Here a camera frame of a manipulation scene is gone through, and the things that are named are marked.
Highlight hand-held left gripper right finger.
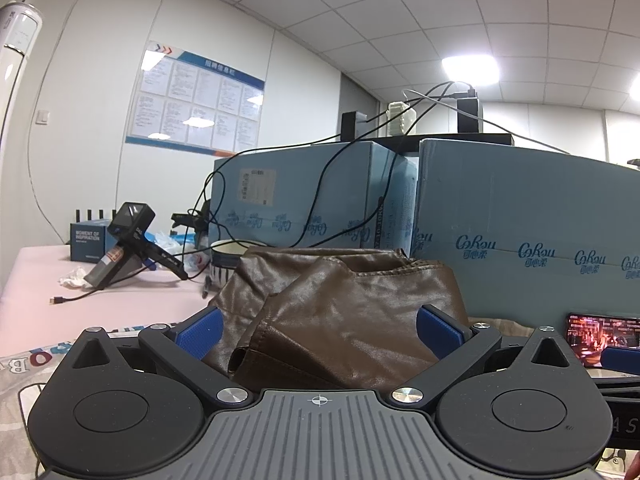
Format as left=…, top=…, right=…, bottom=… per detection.
left=389, top=304, right=581, bottom=407

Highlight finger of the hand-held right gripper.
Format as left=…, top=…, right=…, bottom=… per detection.
left=600, top=346, right=640, bottom=377

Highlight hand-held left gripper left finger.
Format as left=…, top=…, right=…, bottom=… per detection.
left=65, top=306, right=251, bottom=407

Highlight brown leather jacket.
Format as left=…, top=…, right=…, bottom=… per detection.
left=202, top=246, right=471, bottom=393

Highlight smartphone with lit screen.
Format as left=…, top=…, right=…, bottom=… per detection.
left=565, top=312, right=640, bottom=369

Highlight beige cloth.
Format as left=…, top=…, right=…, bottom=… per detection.
left=467, top=316, right=572, bottom=342

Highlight white and dark bowl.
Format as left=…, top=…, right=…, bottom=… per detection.
left=209, top=239, right=257, bottom=289

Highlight pink table mat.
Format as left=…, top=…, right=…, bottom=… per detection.
left=0, top=244, right=227, bottom=359

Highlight clear plastic bags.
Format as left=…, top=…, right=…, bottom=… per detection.
left=149, top=229, right=212, bottom=272

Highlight crumpled white tissue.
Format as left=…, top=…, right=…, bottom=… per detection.
left=56, top=266, right=92, bottom=289

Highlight dark blue carton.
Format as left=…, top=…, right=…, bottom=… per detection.
left=70, top=222, right=119, bottom=263

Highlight large blue foam board right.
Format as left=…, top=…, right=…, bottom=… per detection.
left=410, top=137, right=640, bottom=331

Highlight black router antennas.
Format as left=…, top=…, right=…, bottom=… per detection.
left=75, top=207, right=119, bottom=225

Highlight grey printed blanket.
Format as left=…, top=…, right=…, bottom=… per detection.
left=0, top=319, right=193, bottom=480

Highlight black board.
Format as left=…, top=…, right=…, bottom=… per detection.
left=375, top=132, right=516, bottom=156

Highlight black power adapters on shelf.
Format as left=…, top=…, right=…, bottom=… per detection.
left=401, top=88, right=573, bottom=155

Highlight white power adapter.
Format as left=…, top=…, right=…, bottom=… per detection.
left=387, top=101, right=419, bottom=136

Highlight black box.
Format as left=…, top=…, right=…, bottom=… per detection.
left=456, top=97, right=484, bottom=135
left=341, top=111, right=369, bottom=142

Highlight ceiling light panel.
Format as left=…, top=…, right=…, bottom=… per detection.
left=442, top=55, right=499, bottom=87

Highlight white standing air conditioner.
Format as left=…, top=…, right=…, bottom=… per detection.
left=0, top=2, right=44, bottom=147

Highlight black clamp mount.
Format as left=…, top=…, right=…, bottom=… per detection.
left=171, top=200, right=212, bottom=250

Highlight black camera device with handle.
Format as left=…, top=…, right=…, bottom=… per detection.
left=84, top=201, right=190, bottom=291

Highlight black usb cable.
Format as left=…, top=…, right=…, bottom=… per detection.
left=50, top=259, right=153, bottom=307

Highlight black power cable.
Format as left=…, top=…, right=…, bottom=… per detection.
left=201, top=80, right=481, bottom=263

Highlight wall notice poster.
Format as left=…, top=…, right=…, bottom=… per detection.
left=125, top=40, right=266, bottom=156

